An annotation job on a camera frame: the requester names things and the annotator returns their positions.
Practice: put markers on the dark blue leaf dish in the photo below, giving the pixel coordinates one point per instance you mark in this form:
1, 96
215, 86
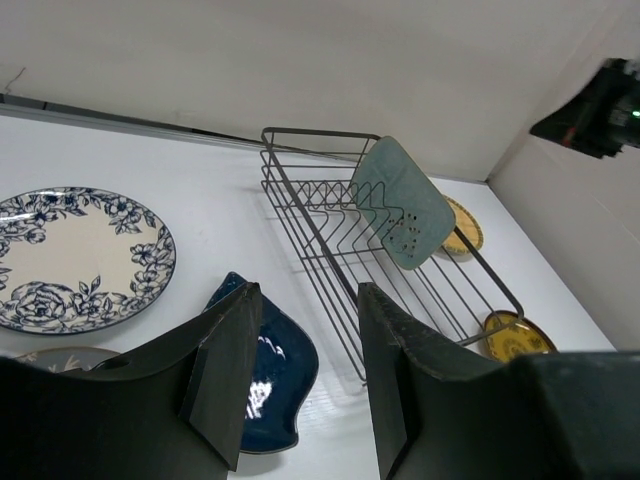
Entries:
285, 370

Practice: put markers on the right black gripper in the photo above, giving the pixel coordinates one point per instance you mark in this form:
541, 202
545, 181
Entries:
603, 117

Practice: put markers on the blue floral white plate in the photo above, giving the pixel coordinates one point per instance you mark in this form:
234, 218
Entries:
76, 260

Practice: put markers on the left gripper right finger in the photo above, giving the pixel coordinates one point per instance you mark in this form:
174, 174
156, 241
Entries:
441, 411

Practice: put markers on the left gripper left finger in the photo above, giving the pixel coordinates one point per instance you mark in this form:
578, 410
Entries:
172, 408

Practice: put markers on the grey wire dish rack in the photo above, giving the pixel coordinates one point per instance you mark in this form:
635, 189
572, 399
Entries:
337, 235

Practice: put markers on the grey deer round plate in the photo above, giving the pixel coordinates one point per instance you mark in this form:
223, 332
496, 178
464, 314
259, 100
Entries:
57, 360

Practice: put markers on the pale green rectangular plate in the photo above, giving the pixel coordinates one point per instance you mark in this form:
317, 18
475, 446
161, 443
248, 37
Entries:
405, 210

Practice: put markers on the yellow patterned plate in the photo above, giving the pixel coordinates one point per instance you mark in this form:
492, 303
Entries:
508, 336
468, 226

